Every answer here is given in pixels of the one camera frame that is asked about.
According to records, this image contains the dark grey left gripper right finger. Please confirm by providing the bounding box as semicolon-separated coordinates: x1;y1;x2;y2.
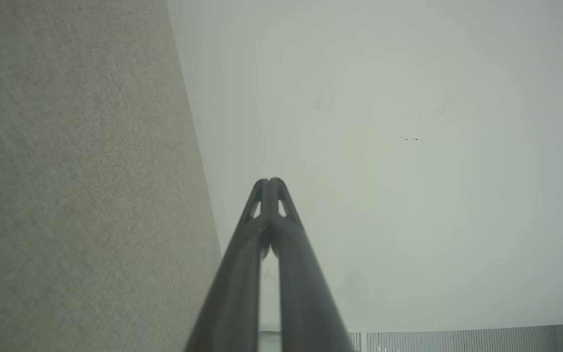
269;177;355;352

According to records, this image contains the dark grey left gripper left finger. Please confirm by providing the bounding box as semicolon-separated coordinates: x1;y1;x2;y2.
184;178;269;352

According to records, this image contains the white ribbed panel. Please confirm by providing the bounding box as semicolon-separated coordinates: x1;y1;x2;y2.
349;323;563;352

